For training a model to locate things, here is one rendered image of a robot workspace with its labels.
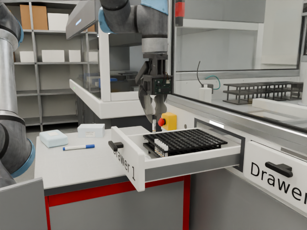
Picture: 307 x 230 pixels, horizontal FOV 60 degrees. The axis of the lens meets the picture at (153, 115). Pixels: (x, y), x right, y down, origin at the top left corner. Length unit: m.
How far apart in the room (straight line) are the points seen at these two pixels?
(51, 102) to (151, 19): 4.33
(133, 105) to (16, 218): 1.23
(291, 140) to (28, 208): 0.59
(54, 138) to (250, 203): 0.86
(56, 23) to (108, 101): 3.02
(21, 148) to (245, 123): 0.61
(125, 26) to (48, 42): 4.20
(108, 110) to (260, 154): 1.05
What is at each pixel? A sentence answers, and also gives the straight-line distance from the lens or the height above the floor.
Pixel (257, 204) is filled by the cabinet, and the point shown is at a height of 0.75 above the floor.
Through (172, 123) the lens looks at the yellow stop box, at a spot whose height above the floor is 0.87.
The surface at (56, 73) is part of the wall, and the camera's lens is 4.95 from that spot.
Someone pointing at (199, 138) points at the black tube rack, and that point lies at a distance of 0.90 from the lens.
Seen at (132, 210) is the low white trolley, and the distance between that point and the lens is 1.06.
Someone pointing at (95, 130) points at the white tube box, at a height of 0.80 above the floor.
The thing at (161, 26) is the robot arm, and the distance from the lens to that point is 0.77.
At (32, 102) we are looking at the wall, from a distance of 5.01.
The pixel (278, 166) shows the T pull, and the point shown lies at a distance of 0.70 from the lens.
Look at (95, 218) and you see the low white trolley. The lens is 1.03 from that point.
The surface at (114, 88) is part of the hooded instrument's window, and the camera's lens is 1.62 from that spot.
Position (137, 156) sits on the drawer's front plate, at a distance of 0.68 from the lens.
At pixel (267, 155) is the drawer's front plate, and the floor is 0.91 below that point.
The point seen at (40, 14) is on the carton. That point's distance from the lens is 4.54.
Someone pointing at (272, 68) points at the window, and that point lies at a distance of 0.78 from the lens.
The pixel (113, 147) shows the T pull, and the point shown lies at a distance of 0.78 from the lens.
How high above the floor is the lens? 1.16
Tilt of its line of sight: 12 degrees down
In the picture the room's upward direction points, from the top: straight up
